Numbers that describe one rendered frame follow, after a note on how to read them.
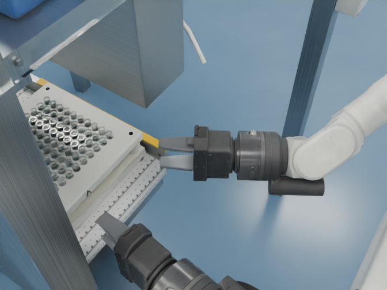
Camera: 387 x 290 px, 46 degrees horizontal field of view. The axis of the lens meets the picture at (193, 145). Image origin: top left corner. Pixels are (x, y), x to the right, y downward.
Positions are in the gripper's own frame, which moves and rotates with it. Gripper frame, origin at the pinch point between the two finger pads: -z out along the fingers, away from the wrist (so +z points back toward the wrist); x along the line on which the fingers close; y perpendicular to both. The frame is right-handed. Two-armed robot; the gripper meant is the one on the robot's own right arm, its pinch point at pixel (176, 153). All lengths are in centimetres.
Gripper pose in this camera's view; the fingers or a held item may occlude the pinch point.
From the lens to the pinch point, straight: 81.0
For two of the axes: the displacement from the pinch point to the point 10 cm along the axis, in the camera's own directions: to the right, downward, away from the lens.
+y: 0.3, -7.8, 6.3
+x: -0.1, 6.3, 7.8
